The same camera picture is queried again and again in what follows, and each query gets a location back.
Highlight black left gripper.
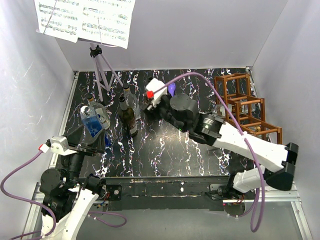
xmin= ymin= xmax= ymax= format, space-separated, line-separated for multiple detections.
xmin=62 ymin=123 xmax=105 ymax=187

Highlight blue box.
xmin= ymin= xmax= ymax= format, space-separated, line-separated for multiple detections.
xmin=80 ymin=105 xmax=110 ymax=138

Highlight clear plastic bottle blue label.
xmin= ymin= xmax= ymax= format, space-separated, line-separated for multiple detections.
xmin=122 ymin=83 xmax=141 ymax=120

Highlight clear glass bottle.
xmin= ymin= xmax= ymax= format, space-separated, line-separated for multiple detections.
xmin=86 ymin=93 xmax=111 ymax=130

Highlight dark bottle brown label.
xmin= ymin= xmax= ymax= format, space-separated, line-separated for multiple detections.
xmin=118 ymin=94 xmax=138 ymax=137

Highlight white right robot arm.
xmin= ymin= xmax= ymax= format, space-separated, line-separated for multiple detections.
xmin=141 ymin=93 xmax=299 ymax=199

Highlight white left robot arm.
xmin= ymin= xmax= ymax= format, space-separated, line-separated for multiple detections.
xmin=39 ymin=125 xmax=107 ymax=240

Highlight clear bottle gold cap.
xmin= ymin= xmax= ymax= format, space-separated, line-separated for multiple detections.
xmin=214 ymin=103 xmax=236 ymax=118

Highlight brown wooden wine rack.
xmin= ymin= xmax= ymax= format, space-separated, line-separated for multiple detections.
xmin=214 ymin=73 xmax=283 ymax=145

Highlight purple toy microphone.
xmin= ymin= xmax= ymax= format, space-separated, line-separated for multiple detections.
xmin=167 ymin=82 xmax=176 ymax=97

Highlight lilac music stand tripod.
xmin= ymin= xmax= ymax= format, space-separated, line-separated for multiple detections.
xmin=78 ymin=38 xmax=126 ymax=102

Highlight white sheet music pages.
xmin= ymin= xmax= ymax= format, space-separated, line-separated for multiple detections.
xmin=34 ymin=0 xmax=136 ymax=49

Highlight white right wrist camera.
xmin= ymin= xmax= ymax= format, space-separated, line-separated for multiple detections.
xmin=145 ymin=78 xmax=168 ymax=111

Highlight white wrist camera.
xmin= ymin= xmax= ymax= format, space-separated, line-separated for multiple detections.
xmin=145 ymin=78 xmax=168 ymax=111
xmin=38 ymin=136 xmax=76 ymax=156

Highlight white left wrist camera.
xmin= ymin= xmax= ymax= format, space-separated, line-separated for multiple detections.
xmin=38 ymin=136 xmax=76 ymax=156

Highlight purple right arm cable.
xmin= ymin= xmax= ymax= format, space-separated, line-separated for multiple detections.
xmin=147 ymin=72 xmax=267 ymax=232

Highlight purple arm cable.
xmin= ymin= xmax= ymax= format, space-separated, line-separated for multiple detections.
xmin=0 ymin=148 xmax=128 ymax=240
xmin=147 ymin=72 xmax=267 ymax=232

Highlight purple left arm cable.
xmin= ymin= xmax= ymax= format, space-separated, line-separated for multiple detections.
xmin=0 ymin=148 xmax=128 ymax=240

